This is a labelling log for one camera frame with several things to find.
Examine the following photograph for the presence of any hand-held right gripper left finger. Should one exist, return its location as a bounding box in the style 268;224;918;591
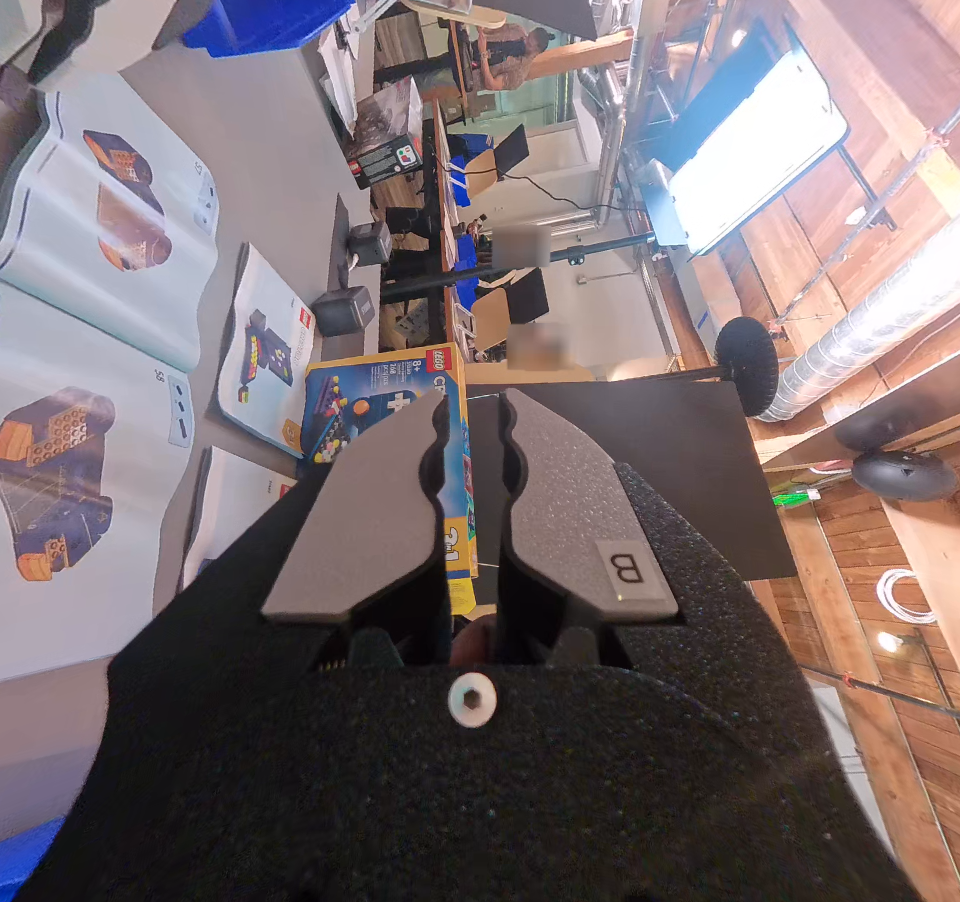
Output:
260;390;451;626

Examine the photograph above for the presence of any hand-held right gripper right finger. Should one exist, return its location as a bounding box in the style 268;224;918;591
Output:
498;388;681;626

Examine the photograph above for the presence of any instruction booklet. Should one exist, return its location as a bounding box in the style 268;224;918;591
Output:
0;69;220;682

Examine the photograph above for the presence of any person's right hand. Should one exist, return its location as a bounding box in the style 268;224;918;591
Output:
450;613;500;667

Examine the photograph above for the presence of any toy brick set box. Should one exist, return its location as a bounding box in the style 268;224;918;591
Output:
302;343;479;616

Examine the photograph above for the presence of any booklet with arcade machine cover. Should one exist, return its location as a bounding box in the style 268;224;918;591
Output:
180;444;299;590

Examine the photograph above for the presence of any pale wooden board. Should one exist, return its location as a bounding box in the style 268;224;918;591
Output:
465;358;597;387

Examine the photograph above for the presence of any dark grey box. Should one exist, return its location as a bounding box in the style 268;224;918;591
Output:
347;221;393;268
309;285;376;338

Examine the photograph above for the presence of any black floor lamp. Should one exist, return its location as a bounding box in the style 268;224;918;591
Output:
660;315;781;419

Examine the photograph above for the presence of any booklet with toy computer cover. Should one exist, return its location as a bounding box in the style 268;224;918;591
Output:
216;242;318;461

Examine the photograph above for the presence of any dark printed carton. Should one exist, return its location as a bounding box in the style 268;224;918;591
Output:
346;77;426;191

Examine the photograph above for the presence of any black light stand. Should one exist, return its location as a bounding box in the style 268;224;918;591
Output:
381;230;660;305

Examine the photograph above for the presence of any black dome fixture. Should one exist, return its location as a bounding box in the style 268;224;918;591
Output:
851;450;960;503

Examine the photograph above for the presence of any studio light panel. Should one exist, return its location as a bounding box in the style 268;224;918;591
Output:
643;39;854;258

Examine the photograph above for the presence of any blue plastic bin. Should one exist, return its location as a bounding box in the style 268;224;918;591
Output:
0;815;66;902

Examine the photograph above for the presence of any white cable coil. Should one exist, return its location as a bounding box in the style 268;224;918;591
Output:
875;568;940;626

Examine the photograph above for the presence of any silver ventilation duct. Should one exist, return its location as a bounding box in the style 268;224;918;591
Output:
756;215;960;423

